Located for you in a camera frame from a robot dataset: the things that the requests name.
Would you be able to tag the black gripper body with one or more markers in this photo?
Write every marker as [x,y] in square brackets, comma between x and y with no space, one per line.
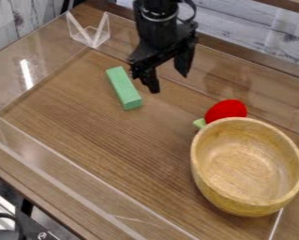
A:
[147,57]

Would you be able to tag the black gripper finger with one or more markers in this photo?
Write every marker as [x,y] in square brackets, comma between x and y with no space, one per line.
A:
[183,57]
[149,80]

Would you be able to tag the green rectangular block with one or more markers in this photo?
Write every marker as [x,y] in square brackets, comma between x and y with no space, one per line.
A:
[124,89]

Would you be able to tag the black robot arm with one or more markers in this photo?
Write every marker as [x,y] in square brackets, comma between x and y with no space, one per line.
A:
[167,37]

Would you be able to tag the wooden bowl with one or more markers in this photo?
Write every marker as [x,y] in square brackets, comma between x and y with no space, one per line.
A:
[244,166]

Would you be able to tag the red plush strawberry toy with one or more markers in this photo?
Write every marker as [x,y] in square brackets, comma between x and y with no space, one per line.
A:
[225,108]

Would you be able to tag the clear acrylic corner bracket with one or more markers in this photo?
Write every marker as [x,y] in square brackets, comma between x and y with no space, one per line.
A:
[91,36]

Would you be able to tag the clear acrylic tray wall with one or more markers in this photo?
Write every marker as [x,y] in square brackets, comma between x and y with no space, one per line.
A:
[96,210]

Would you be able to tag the black table leg bracket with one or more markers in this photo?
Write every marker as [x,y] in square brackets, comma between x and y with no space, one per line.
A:
[33,230]

